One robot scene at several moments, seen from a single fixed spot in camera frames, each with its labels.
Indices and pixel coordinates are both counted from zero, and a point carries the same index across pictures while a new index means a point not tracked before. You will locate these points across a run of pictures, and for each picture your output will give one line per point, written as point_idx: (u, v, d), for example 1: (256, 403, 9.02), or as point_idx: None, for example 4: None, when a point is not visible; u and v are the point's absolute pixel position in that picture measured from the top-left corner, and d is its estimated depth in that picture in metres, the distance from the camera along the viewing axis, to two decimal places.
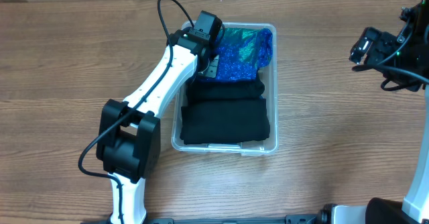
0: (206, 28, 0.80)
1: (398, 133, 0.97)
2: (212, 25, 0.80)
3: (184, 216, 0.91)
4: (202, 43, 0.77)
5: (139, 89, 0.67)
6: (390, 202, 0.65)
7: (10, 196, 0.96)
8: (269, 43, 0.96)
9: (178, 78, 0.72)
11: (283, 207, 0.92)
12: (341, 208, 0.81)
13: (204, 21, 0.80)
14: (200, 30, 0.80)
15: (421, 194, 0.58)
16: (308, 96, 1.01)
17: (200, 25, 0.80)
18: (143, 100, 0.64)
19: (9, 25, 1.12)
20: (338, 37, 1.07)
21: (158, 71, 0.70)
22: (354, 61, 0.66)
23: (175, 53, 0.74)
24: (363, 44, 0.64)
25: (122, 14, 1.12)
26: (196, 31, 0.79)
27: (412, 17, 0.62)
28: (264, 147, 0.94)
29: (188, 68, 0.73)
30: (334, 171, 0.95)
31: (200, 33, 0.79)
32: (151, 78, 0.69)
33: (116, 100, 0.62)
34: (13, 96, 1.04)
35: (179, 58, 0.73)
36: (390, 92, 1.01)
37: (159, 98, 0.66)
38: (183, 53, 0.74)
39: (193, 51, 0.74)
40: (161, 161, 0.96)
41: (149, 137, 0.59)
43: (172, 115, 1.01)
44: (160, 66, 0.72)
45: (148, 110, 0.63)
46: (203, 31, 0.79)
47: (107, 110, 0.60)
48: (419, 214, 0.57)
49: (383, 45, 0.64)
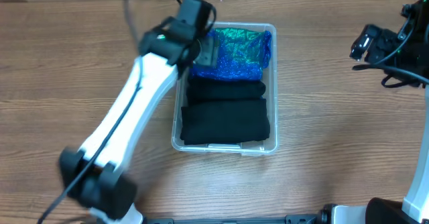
0: (190, 19, 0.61)
1: (398, 133, 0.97)
2: (198, 13, 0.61)
3: (184, 216, 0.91)
4: (184, 43, 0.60)
5: (102, 124, 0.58)
6: (389, 202, 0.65)
7: (10, 197, 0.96)
8: (269, 45, 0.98)
9: (153, 99, 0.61)
11: (283, 207, 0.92)
12: (342, 208, 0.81)
13: (189, 7, 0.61)
14: (184, 21, 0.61)
15: (422, 194, 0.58)
16: (308, 96, 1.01)
17: (182, 15, 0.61)
18: (104, 145, 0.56)
19: (9, 25, 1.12)
20: (338, 37, 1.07)
21: (127, 94, 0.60)
22: (354, 58, 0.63)
23: (145, 68, 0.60)
24: (364, 41, 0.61)
25: (122, 15, 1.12)
26: (178, 24, 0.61)
27: (413, 15, 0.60)
28: (264, 147, 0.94)
29: (168, 82, 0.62)
30: (334, 171, 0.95)
31: (180, 27, 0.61)
32: (120, 104, 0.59)
33: (72, 151, 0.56)
34: (13, 96, 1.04)
35: (151, 76, 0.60)
36: (390, 92, 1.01)
37: (125, 139, 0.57)
38: (158, 69, 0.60)
39: (168, 65, 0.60)
40: (161, 161, 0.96)
41: (110, 194, 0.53)
43: (171, 115, 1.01)
44: (129, 84, 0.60)
45: (109, 161, 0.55)
46: (186, 23, 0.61)
47: (64, 159, 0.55)
48: (419, 214, 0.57)
49: (384, 41, 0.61)
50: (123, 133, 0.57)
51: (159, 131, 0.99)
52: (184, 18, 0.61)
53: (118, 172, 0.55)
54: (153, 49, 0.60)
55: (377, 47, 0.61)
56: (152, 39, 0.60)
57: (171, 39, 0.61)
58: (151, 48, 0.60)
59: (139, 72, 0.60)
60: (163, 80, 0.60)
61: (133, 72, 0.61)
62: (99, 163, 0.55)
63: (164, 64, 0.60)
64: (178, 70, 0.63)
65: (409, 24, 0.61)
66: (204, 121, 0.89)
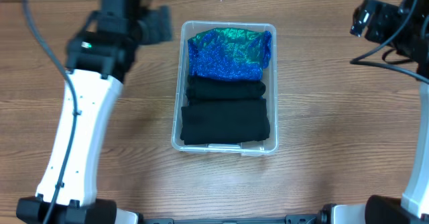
0: (117, 10, 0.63)
1: (398, 133, 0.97)
2: None
3: (184, 216, 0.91)
4: (114, 45, 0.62)
5: (49, 167, 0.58)
6: (390, 200, 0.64)
7: (10, 197, 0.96)
8: (269, 45, 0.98)
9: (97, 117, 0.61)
11: (283, 207, 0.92)
12: (340, 208, 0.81)
13: None
14: (110, 14, 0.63)
15: (419, 189, 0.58)
16: (308, 96, 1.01)
17: (108, 7, 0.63)
18: (59, 186, 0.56)
19: (9, 25, 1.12)
20: (338, 37, 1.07)
21: (66, 123, 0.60)
22: (356, 34, 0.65)
23: (78, 90, 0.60)
24: (365, 17, 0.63)
25: None
26: (104, 18, 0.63)
27: None
28: (264, 147, 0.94)
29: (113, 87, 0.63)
30: (334, 171, 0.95)
31: (111, 21, 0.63)
32: (59, 139, 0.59)
33: (27, 200, 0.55)
34: (13, 96, 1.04)
35: (87, 96, 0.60)
36: (390, 92, 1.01)
37: (78, 171, 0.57)
38: (90, 86, 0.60)
39: (103, 77, 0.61)
40: (161, 161, 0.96)
41: None
43: (171, 115, 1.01)
44: (66, 114, 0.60)
45: (70, 198, 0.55)
46: (115, 15, 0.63)
47: (22, 211, 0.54)
48: (418, 208, 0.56)
49: (384, 19, 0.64)
50: (76, 161, 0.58)
51: (159, 130, 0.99)
52: (111, 11, 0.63)
53: (83, 207, 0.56)
54: (82, 60, 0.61)
55: (377, 24, 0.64)
56: (76, 48, 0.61)
57: (102, 41, 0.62)
58: (80, 60, 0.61)
59: (71, 96, 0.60)
60: (106, 90, 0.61)
61: (66, 97, 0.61)
62: (61, 203, 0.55)
63: (98, 77, 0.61)
64: (118, 76, 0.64)
65: None
66: (204, 121, 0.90)
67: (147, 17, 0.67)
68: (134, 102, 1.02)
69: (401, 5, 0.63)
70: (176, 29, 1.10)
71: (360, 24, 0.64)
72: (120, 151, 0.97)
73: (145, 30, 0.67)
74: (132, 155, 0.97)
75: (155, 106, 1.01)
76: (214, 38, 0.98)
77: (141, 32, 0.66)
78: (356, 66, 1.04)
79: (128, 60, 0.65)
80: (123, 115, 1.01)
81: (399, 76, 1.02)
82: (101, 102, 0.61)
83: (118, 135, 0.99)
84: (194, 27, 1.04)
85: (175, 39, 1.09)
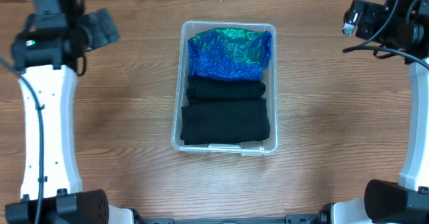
0: (52, 7, 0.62)
1: (398, 133, 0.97)
2: None
3: (184, 216, 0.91)
4: (58, 34, 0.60)
5: (27, 167, 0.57)
6: (390, 182, 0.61)
7: (11, 197, 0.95)
8: (269, 45, 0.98)
9: (62, 105, 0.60)
11: (283, 207, 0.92)
12: (339, 206, 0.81)
13: None
14: (47, 13, 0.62)
15: (415, 165, 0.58)
16: (308, 96, 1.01)
17: (43, 7, 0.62)
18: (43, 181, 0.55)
19: (9, 25, 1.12)
20: (338, 37, 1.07)
21: (31, 120, 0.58)
22: (347, 33, 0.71)
23: (35, 84, 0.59)
24: (354, 17, 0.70)
25: (122, 14, 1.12)
26: (43, 17, 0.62)
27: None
28: (264, 147, 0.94)
29: (68, 73, 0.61)
30: (334, 171, 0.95)
31: (49, 19, 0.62)
32: (30, 138, 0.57)
33: (15, 204, 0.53)
34: (13, 96, 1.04)
35: (45, 88, 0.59)
36: (390, 92, 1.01)
37: (57, 162, 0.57)
38: (46, 78, 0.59)
39: (55, 66, 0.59)
40: (160, 161, 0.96)
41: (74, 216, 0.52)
43: (171, 115, 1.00)
44: (29, 113, 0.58)
45: (57, 189, 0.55)
46: (51, 12, 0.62)
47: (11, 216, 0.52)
48: (415, 183, 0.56)
49: (371, 16, 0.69)
50: (51, 155, 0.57)
51: (159, 131, 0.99)
52: (47, 8, 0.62)
53: (72, 194, 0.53)
54: (29, 58, 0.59)
55: (366, 22, 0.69)
56: (21, 49, 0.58)
57: (46, 35, 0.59)
58: (27, 60, 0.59)
59: (29, 94, 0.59)
60: (64, 76, 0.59)
61: (25, 96, 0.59)
62: (48, 196, 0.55)
63: (50, 68, 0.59)
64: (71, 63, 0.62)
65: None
66: (204, 121, 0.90)
67: (84, 18, 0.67)
68: (134, 102, 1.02)
69: (386, 3, 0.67)
70: (176, 29, 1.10)
71: (350, 23, 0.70)
72: (120, 151, 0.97)
73: (87, 31, 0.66)
74: (132, 155, 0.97)
75: (155, 106, 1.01)
76: (214, 37, 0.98)
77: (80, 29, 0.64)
78: (356, 66, 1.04)
79: (78, 49, 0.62)
80: (123, 115, 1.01)
81: (399, 76, 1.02)
82: (61, 90, 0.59)
83: (118, 135, 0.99)
84: (194, 27, 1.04)
85: (175, 39, 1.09)
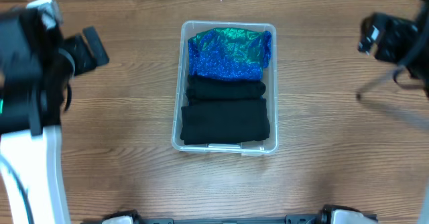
0: (20, 47, 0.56)
1: (397, 133, 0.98)
2: (23, 31, 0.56)
3: (184, 216, 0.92)
4: (27, 84, 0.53)
5: None
6: None
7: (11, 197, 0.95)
8: (269, 45, 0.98)
9: (49, 171, 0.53)
11: (283, 207, 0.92)
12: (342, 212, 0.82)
13: (8, 34, 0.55)
14: (13, 58, 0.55)
15: None
16: (308, 96, 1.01)
17: (11, 43, 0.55)
18: None
19: None
20: (338, 37, 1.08)
21: (16, 202, 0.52)
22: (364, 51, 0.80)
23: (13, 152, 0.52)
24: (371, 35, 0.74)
25: (122, 14, 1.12)
26: (11, 64, 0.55)
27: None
28: (264, 147, 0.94)
29: (52, 137, 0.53)
30: (334, 171, 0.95)
31: (23, 64, 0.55)
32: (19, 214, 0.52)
33: None
34: None
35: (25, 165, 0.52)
36: (391, 92, 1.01)
37: None
38: (24, 151, 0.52)
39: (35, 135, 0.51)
40: (160, 161, 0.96)
41: None
43: (171, 115, 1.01)
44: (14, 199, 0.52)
45: None
46: (21, 55, 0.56)
47: None
48: None
49: (394, 36, 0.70)
50: None
51: (159, 130, 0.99)
52: (15, 49, 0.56)
53: None
54: (5, 115, 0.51)
55: (387, 41, 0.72)
56: None
57: (17, 86, 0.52)
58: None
59: (8, 170, 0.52)
60: (47, 142, 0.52)
61: (5, 172, 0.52)
62: None
63: (29, 137, 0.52)
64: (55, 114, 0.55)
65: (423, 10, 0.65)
66: (204, 121, 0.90)
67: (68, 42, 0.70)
68: (134, 102, 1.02)
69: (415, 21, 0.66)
70: (176, 29, 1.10)
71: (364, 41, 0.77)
72: (120, 151, 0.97)
73: (69, 58, 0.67)
74: (132, 155, 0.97)
75: (155, 106, 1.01)
76: (214, 37, 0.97)
77: (49, 66, 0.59)
78: (356, 66, 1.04)
79: (54, 96, 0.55)
80: (123, 115, 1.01)
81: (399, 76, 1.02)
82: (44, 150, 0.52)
83: (118, 135, 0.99)
84: (194, 27, 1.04)
85: (175, 38, 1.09)
